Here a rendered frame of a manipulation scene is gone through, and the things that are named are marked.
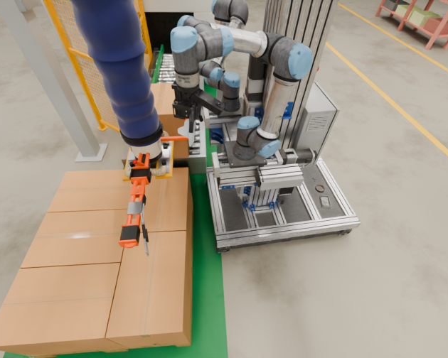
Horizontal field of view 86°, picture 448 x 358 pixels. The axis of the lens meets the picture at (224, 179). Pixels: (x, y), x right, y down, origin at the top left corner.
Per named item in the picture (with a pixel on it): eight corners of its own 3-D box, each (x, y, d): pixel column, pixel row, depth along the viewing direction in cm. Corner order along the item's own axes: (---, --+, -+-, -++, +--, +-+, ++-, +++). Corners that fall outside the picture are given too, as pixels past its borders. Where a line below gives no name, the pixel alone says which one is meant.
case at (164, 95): (148, 123, 243) (139, 84, 216) (188, 121, 246) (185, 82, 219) (139, 160, 199) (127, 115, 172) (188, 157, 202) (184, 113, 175)
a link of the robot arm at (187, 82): (202, 66, 76) (194, 78, 71) (202, 79, 79) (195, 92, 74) (179, 63, 77) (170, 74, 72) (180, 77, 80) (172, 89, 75)
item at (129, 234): (124, 230, 111) (121, 224, 107) (141, 229, 111) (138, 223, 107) (121, 247, 105) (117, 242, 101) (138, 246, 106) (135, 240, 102)
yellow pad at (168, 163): (159, 141, 166) (158, 136, 162) (174, 140, 167) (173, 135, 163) (155, 179, 144) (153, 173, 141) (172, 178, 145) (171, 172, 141)
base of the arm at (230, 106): (238, 99, 183) (239, 87, 176) (242, 111, 174) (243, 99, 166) (218, 101, 182) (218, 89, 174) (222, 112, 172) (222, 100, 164)
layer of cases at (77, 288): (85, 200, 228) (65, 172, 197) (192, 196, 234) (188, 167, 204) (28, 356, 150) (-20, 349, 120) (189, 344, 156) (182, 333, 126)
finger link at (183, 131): (178, 143, 88) (180, 118, 86) (193, 146, 87) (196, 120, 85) (175, 144, 85) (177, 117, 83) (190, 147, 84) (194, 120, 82)
